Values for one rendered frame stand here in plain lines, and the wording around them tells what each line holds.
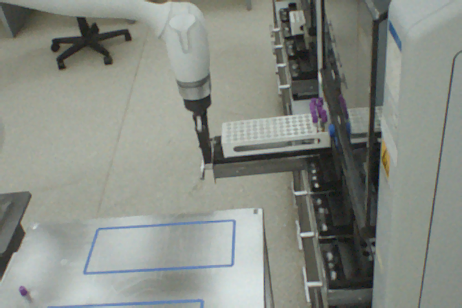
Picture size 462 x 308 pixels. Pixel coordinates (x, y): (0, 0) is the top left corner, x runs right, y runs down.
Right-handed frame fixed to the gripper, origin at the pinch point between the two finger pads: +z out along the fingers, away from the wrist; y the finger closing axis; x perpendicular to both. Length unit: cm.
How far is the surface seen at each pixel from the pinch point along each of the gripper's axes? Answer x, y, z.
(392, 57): -36, -58, -57
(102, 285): 21, -47, -2
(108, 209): 63, 68, 80
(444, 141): -42, -65, -47
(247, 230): -11.1, -34.3, -2.1
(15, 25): 181, 295, 74
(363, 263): -34, -51, -7
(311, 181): -27.8, -18.5, -1.9
